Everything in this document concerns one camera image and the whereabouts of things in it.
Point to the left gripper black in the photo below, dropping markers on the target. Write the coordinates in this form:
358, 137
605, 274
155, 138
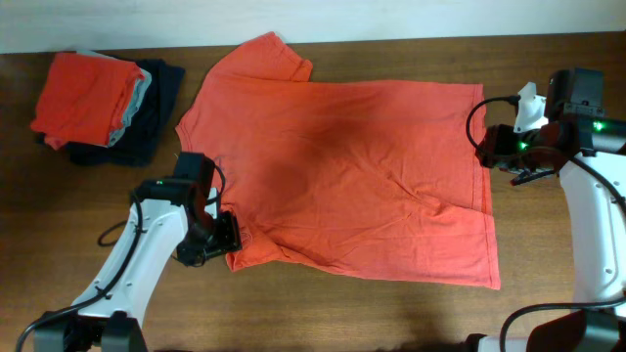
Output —
230, 242

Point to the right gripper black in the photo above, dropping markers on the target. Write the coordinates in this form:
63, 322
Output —
495, 141

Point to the orange-red t-shirt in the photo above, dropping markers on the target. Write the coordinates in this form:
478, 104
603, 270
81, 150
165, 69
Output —
374, 179

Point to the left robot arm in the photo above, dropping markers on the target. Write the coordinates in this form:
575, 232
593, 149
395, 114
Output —
176, 217

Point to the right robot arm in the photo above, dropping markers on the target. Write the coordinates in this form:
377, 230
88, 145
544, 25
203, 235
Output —
593, 181

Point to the folded dark navy garment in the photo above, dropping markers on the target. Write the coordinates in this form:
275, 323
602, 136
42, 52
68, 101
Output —
138, 144

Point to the folded grey shirt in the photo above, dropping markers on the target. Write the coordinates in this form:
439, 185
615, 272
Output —
132, 100

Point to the folded red-orange shirt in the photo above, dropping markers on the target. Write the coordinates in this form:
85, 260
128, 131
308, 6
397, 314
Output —
56, 103

